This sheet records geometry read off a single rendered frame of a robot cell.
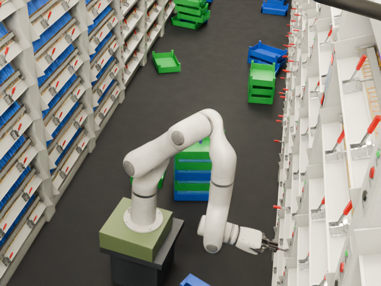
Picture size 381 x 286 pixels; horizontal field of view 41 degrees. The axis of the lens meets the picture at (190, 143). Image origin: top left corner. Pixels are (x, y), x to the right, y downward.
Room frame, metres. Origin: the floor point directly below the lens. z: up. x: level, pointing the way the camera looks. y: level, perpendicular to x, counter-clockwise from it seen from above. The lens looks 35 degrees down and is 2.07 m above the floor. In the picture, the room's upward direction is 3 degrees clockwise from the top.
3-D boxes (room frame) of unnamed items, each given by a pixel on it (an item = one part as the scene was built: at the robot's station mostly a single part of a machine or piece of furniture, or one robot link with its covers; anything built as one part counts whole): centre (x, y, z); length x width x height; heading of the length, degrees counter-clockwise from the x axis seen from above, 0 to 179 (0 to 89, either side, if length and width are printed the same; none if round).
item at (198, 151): (2.48, -0.06, 0.36); 0.30 x 0.20 x 0.08; 95
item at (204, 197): (2.48, -0.06, 0.04); 0.30 x 0.20 x 0.08; 95
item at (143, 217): (1.80, 0.20, 0.47); 0.19 x 0.19 x 0.18
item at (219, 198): (1.49, -0.12, 0.71); 0.16 x 0.09 x 0.30; 171
